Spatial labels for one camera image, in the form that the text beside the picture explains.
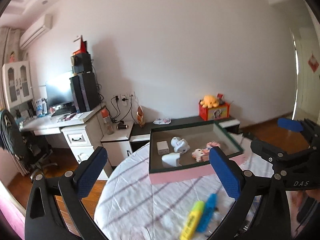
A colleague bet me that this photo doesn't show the orange lid water bottle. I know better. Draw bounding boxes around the orange lid water bottle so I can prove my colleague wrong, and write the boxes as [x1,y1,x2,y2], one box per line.
[101,107,114,135]

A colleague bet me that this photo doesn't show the pink and green box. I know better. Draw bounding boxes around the pink and green box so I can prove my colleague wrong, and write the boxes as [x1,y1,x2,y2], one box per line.
[149,121,248,185]

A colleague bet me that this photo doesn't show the white desk with drawers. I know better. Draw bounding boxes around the white desk with drawers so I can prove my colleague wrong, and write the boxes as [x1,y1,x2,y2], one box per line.
[20,102,106,164]

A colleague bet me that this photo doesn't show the black computer tower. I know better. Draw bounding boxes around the black computer tower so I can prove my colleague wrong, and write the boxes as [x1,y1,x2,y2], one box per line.
[69,73,101,113]

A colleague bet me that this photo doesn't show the black low tv cabinet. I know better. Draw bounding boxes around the black low tv cabinet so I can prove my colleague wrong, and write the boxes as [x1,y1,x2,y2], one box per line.
[130,116,241,152]

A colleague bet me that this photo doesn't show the black computer monitor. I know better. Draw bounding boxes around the black computer monitor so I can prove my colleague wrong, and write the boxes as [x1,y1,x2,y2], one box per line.
[46,77,73,107]

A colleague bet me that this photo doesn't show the white plastic curved object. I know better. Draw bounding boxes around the white plastic curved object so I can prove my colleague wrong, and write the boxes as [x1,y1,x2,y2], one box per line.
[162,153,182,168]

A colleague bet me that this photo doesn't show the blue highlighter marker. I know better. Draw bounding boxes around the blue highlighter marker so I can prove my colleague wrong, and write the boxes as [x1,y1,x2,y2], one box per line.
[196,193,217,233]

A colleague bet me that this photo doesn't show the white glass door cupboard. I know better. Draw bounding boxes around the white glass door cupboard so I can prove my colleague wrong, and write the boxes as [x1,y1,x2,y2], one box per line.
[2,61,33,110]

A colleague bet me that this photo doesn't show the snack bag on cabinet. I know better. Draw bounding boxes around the snack bag on cabinet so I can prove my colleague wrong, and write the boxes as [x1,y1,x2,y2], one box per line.
[136,105,145,127]

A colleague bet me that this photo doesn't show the yellow octopus plush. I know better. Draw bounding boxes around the yellow octopus plush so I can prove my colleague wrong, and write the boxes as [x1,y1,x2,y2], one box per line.
[200,95,220,109]

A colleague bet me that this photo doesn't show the pink block figure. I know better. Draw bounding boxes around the pink block figure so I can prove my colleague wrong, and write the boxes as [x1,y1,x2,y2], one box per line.
[206,141,221,149]
[191,148,209,163]

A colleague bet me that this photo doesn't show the red storage crate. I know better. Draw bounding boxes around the red storage crate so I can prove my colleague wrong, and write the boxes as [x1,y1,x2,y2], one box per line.
[199,103,230,121]

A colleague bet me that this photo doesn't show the white air conditioner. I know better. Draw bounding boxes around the white air conditioner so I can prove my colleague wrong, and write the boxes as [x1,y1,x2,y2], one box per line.
[20,14,53,50]

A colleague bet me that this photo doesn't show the white door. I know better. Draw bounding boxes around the white door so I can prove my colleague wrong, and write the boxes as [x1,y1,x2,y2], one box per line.
[290,27,319,122]

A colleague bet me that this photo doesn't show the black speaker box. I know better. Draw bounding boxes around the black speaker box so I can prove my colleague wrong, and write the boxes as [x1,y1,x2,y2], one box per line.
[71,53,93,74]

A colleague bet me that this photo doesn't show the black office chair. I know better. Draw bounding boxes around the black office chair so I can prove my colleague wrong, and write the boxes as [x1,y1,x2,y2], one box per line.
[1,109,58,181]

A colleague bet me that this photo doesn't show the white bedside cabinet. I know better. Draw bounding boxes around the white bedside cabinet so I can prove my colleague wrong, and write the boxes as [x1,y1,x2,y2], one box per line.
[100,121,133,167]

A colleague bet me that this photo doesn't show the yellow highlighter marker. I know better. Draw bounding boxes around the yellow highlighter marker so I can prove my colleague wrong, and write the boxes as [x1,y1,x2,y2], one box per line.
[180,201,205,240]

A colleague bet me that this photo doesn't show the person's right hand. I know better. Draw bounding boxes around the person's right hand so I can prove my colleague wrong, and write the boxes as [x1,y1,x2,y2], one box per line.
[296,189,320,207]

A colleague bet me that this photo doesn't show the white charger block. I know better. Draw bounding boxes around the white charger block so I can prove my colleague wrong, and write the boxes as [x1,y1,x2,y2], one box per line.
[156,141,170,155]

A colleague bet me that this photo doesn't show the white striped tablecloth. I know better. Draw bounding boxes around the white striped tablecloth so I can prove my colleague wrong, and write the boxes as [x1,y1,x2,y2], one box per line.
[94,144,234,239]

